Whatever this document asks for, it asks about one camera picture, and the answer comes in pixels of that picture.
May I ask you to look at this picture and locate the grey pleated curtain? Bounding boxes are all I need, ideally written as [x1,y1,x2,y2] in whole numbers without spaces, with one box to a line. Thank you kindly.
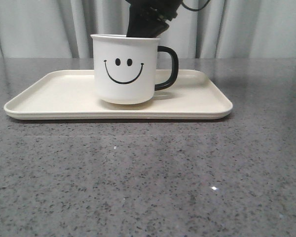
[0,0,296,59]

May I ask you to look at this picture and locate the white smiley mug black handle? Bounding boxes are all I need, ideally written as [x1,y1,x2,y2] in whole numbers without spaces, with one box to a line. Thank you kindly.
[91,34,179,105]

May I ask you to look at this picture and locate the cream rectangular plastic tray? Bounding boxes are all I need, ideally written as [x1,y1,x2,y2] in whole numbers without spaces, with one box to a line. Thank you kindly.
[4,70,233,120]

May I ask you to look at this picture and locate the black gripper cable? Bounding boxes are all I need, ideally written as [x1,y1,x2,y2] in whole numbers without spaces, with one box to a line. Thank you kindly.
[181,0,211,11]

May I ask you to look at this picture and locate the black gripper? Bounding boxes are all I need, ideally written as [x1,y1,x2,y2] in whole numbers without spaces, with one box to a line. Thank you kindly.
[126,0,183,38]

